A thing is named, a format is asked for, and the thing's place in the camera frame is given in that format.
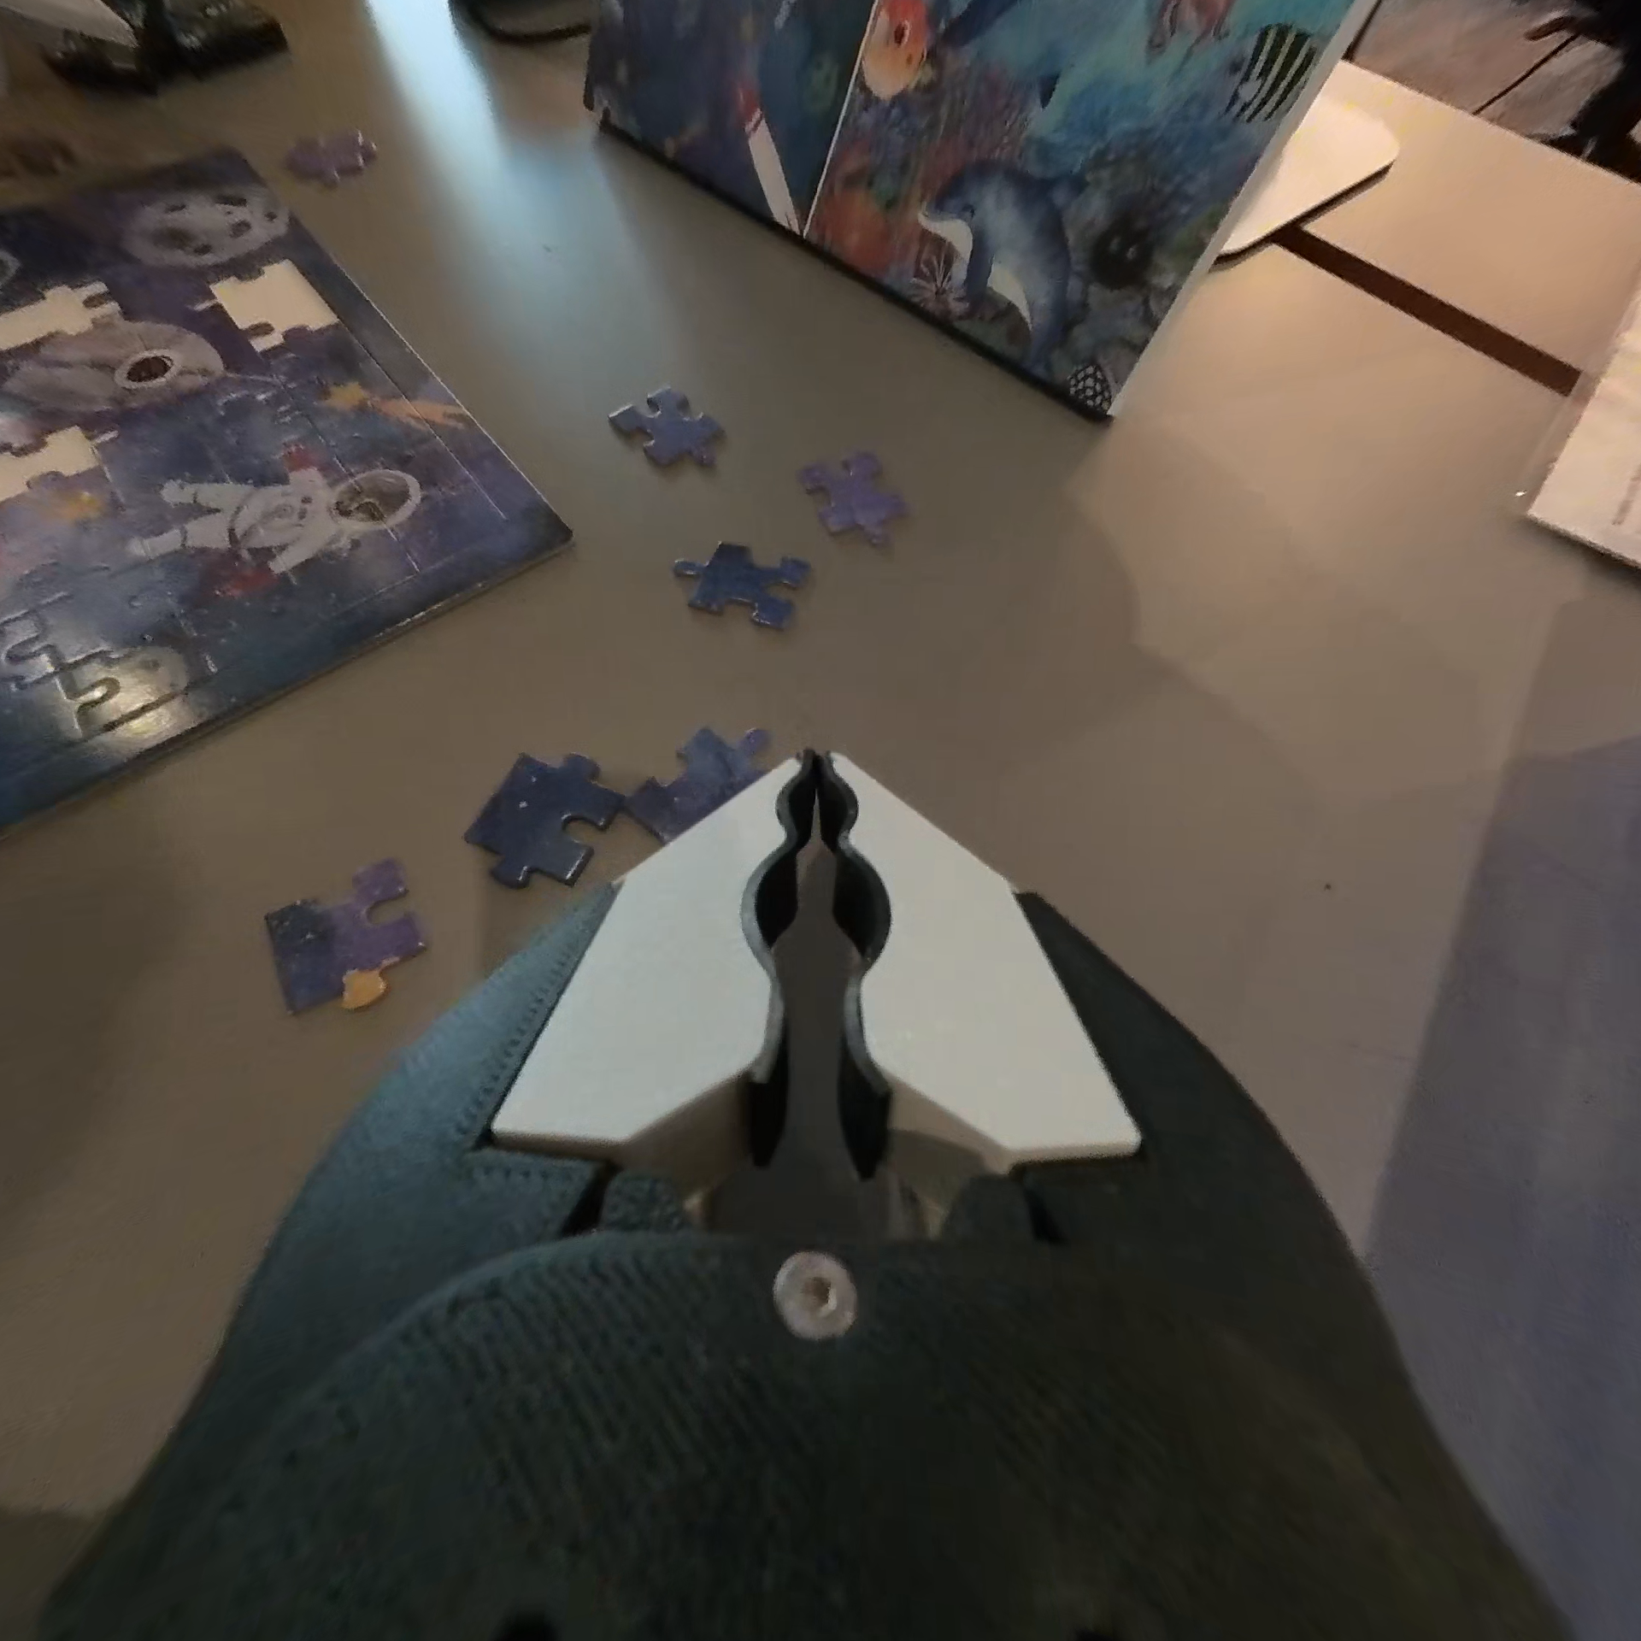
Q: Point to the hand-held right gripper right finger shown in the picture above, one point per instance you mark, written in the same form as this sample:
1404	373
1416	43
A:
987	1026

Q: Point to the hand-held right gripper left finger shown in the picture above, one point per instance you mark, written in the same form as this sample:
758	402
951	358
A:
628	1026

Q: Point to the white stand base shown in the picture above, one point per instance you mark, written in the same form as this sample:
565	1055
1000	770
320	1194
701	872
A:
1320	154

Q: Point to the space jigsaw puzzle board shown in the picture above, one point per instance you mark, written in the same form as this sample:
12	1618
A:
192	513

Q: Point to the instruction sheet in clear sleeve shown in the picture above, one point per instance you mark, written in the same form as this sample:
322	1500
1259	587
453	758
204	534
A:
1602	462

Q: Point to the illustrated puzzle box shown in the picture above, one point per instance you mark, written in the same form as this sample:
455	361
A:
1000	192

